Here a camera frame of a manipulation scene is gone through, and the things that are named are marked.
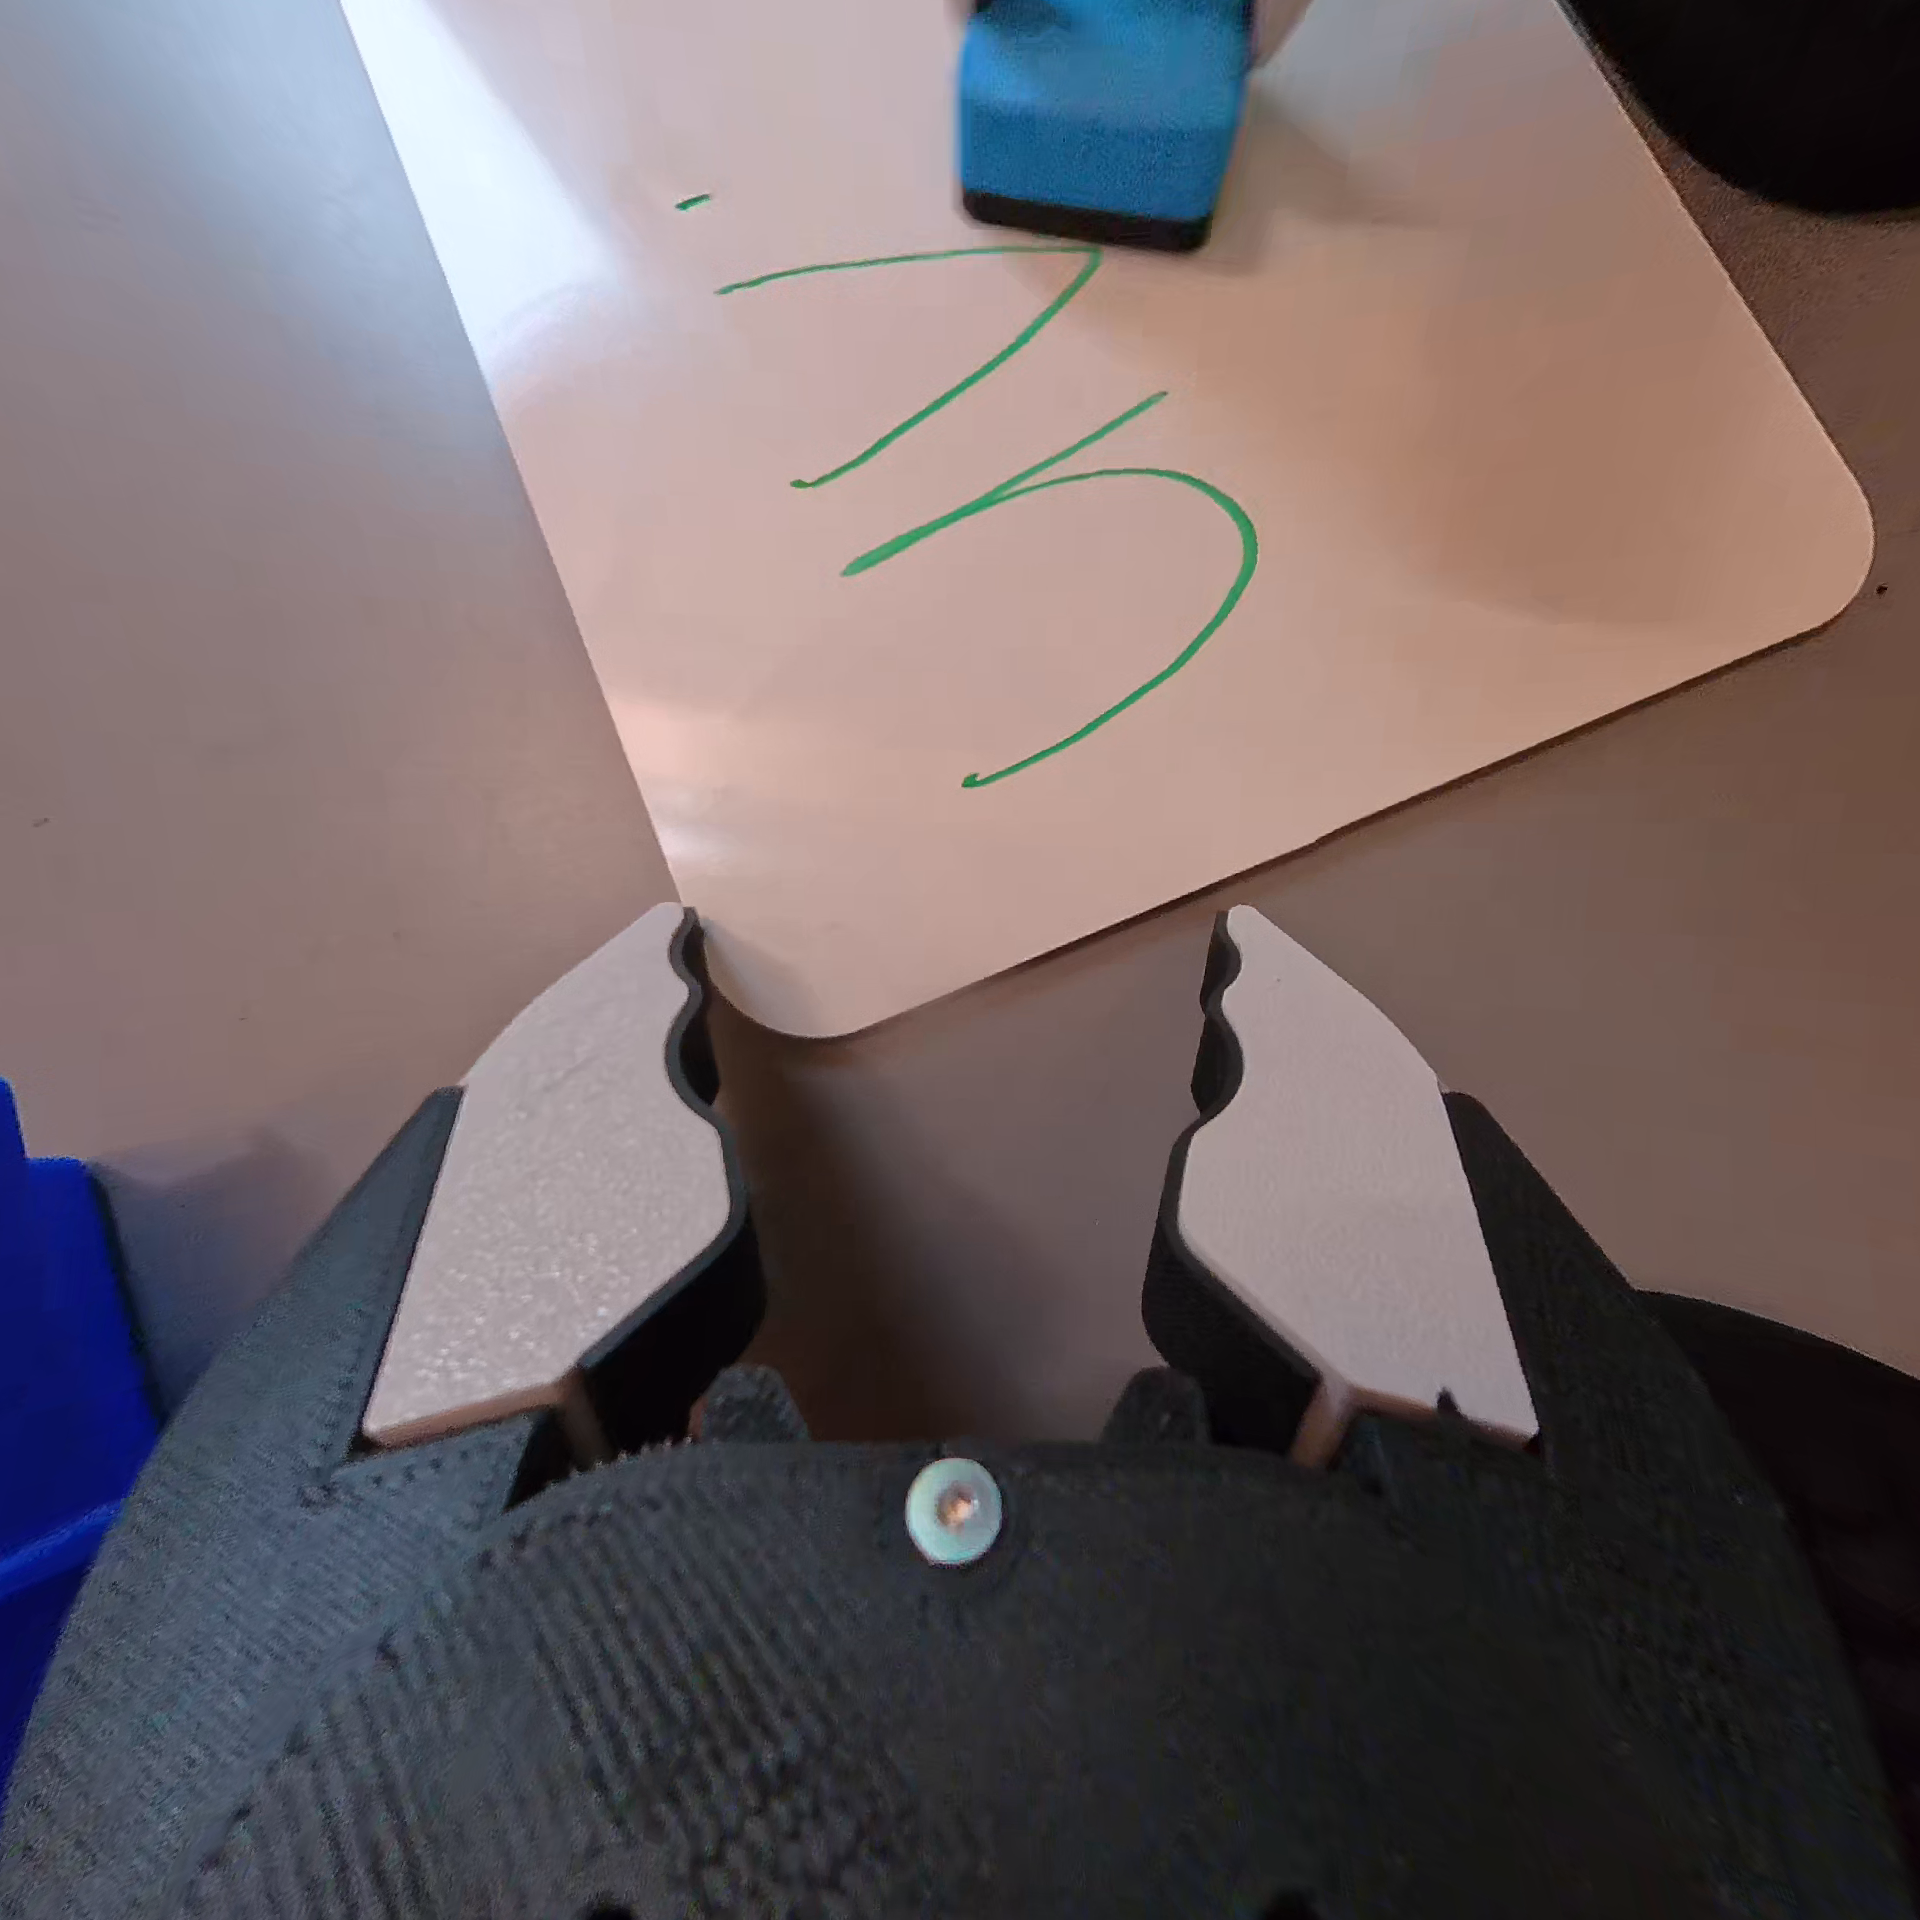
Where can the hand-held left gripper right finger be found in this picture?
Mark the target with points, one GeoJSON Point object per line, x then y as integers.
{"type": "Point", "coordinates": [1351, 1231]}

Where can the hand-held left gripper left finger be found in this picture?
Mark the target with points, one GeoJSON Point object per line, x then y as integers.
{"type": "Point", "coordinates": [557, 1231]}

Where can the white whiteboard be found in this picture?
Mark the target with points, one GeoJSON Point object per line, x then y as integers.
{"type": "Point", "coordinates": [1351, 720]}

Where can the blue whiteboard eraser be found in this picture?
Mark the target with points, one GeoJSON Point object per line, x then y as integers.
{"type": "Point", "coordinates": [1096, 122]}

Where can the blue plastic bin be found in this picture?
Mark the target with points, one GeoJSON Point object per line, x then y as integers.
{"type": "Point", "coordinates": [61, 1413]}

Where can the black textured wrist pad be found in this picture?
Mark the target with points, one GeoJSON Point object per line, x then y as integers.
{"type": "Point", "coordinates": [1772, 93]}

